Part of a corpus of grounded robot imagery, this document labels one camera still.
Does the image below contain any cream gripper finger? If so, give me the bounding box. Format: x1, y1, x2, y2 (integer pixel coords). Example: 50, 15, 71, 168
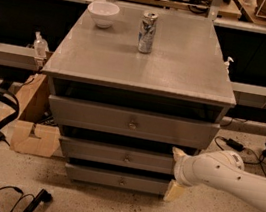
172, 146, 187, 161
163, 180, 185, 202

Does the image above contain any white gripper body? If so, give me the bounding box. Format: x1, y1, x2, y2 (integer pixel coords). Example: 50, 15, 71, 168
171, 151, 200, 189

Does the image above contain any grey drawer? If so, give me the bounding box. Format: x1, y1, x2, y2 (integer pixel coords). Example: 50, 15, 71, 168
65, 163, 173, 196
49, 95, 220, 150
59, 136, 175, 175

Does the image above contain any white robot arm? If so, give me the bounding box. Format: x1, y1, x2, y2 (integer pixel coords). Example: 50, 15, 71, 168
163, 146, 266, 212

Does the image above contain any grey bottom drawer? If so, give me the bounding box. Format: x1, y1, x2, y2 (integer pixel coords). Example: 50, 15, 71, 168
65, 163, 173, 196

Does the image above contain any grey drawer cabinet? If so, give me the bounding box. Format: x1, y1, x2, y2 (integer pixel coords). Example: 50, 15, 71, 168
24, 0, 250, 210

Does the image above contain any grey top drawer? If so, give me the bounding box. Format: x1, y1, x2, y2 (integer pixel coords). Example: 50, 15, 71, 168
49, 95, 220, 150

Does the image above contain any small white pump bottle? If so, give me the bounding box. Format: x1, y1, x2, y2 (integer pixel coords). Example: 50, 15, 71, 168
224, 56, 234, 74

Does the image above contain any silver blue drink can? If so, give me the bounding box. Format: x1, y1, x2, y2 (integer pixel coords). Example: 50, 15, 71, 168
138, 10, 158, 54

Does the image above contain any wooden block stand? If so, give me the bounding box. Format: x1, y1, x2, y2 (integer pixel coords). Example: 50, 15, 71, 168
10, 74, 60, 158

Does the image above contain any white bowl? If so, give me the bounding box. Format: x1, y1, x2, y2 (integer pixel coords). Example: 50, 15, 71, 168
87, 0, 120, 28

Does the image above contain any clear pump bottle left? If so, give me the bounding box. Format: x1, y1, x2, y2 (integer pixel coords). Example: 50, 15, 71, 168
34, 31, 49, 59

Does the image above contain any black power adapter cable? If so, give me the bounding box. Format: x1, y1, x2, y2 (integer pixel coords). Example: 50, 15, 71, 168
210, 135, 266, 168

